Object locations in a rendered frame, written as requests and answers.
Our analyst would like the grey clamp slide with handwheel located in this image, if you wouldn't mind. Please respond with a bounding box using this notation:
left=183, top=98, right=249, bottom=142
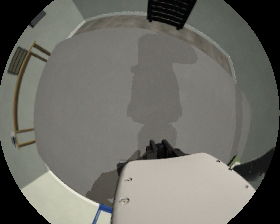
left=156, top=143, right=164, bottom=159

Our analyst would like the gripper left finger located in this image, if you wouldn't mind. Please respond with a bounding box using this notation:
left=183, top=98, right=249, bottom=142
left=117, top=140, right=157, bottom=176

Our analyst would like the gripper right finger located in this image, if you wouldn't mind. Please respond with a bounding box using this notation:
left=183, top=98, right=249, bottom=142
left=161, top=139, right=185, bottom=159

